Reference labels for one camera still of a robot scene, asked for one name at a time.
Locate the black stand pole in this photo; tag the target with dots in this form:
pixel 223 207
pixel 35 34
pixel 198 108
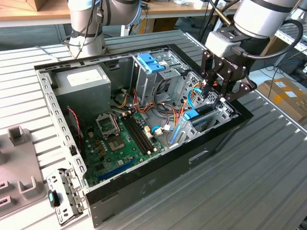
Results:
pixel 204 33

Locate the grey power supply unit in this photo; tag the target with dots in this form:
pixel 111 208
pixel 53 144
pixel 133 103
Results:
pixel 81 95

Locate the large plain cardboard box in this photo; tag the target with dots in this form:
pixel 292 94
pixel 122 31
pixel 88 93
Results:
pixel 275 45

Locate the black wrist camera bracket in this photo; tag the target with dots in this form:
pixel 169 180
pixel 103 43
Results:
pixel 226 32

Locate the empty blue drive carrier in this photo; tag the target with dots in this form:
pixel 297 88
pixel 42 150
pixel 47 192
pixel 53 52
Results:
pixel 147 61

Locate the grey parts rack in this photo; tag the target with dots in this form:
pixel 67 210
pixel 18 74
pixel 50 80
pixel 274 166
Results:
pixel 21 163

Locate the grey metal drive cage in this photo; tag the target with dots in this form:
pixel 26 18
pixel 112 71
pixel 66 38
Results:
pixel 148 83

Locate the brown box under desk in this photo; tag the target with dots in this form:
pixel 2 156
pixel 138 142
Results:
pixel 165 25

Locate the hard disk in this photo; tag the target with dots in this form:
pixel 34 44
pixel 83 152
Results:
pixel 192 115

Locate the CPU socket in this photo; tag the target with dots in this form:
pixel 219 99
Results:
pixel 116 143

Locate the black open PC case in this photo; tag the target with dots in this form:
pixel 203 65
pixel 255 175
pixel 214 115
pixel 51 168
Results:
pixel 168 179

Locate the black RAM slot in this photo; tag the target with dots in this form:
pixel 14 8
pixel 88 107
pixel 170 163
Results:
pixel 135 136
pixel 141 133

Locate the black latch with green tab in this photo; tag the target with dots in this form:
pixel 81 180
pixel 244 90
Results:
pixel 54 198

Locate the small brown box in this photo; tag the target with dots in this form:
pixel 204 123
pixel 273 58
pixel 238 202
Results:
pixel 48 4

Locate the wooden desk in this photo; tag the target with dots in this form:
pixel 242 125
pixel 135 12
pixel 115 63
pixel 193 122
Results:
pixel 168 8

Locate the green motherboard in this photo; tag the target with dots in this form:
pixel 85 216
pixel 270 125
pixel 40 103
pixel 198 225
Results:
pixel 120 160

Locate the cardboard box with labels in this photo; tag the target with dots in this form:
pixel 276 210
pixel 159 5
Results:
pixel 287 105

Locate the blue expansion slot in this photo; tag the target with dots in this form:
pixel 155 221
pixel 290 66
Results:
pixel 115 171

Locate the white metal shelf frame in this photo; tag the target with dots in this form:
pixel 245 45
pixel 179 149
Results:
pixel 304 48

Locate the grey metal disk bay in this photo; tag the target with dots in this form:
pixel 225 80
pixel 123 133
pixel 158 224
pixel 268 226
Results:
pixel 223 115

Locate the metal slot bracket cover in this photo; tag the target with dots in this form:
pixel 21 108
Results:
pixel 69 191

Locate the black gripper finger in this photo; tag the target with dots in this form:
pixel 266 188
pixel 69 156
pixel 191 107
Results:
pixel 207 72
pixel 239 91

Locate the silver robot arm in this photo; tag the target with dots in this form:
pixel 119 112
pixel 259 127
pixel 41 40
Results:
pixel 259 16

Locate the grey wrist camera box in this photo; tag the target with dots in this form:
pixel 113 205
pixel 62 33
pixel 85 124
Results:
pixel 220 44

